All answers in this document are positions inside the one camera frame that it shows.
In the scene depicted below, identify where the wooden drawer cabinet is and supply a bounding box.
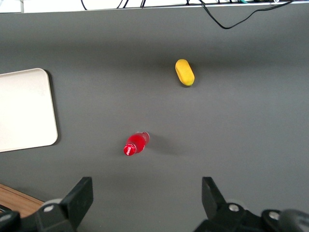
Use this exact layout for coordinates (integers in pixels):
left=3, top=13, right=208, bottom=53
left=0, top=183, right=45, bottom=219

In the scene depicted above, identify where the yellow oblong toy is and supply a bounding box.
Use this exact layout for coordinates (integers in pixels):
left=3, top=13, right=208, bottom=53
left=174, top=58, right=196, bottom=87

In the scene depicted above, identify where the black table cable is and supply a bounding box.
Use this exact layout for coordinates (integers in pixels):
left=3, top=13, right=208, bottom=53
left=199, top=0, right=294, bottom=30

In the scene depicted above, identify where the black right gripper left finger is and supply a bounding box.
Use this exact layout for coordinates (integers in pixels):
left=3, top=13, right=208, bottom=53
left=35, top=176, right=94, bottom=232

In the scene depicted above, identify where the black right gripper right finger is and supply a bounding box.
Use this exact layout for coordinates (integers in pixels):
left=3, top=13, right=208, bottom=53
left=195, top=176, right=262, bottom=232

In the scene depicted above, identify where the red soda bottle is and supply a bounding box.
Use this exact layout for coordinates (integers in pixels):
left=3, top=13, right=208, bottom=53
left=123, top=130, right=151, bottom=157

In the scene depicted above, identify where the beige rectangular tray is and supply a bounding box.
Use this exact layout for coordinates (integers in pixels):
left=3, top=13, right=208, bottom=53
left=0, top=68, right=59, bottom=153

